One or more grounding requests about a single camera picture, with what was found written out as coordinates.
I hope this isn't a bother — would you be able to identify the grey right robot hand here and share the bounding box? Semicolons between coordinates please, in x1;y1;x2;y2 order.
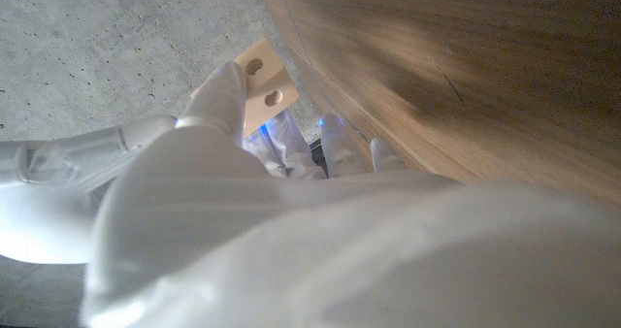
62;115;177;196

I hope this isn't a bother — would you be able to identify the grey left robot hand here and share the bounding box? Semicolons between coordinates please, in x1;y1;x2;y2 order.
80;61;621;328

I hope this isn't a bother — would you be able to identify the small wooden block with holes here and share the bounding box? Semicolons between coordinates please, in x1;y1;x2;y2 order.
189;37;301;139

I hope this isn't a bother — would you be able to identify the black curtain backdrop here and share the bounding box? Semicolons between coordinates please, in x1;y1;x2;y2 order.
310;138;327;172

